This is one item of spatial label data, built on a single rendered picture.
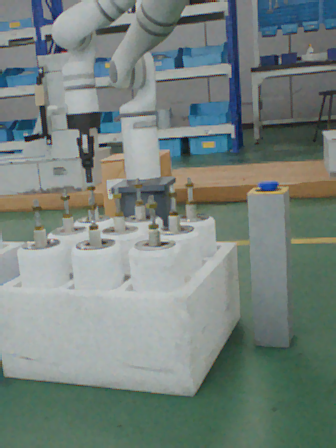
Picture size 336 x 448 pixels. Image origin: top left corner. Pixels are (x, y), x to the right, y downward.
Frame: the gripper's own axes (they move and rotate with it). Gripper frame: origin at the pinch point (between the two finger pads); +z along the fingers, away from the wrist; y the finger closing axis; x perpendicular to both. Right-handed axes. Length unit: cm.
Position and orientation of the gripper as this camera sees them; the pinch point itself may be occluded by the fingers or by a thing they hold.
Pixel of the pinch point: (89, 176)
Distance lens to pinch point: 136.2
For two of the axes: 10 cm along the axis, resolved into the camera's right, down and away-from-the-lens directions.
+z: 0.9, 9.7, 2.2
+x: -9.9, 1.0, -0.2
